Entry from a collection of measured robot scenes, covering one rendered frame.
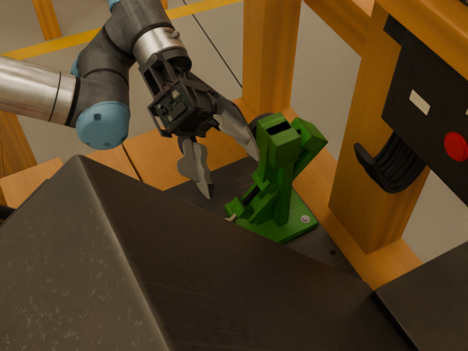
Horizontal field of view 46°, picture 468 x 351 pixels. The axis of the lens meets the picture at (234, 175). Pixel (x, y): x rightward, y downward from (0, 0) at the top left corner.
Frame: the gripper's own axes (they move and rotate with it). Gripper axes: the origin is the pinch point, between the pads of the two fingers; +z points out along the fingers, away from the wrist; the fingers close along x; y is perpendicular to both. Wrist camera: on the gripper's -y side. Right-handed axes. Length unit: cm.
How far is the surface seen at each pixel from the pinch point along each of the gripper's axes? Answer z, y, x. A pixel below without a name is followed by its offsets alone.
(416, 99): 7.7, 3.7, 26.8
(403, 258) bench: 18.8, -45.8, 1.2
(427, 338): 30.8, 0.6, 12.4
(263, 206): -0.8, -24.6, -10.3
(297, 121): -8.9, -21.4, 5.2
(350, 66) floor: -84, -199, -15
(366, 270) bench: 17.7, -40.2, -4.9
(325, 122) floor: -58, -171, -33
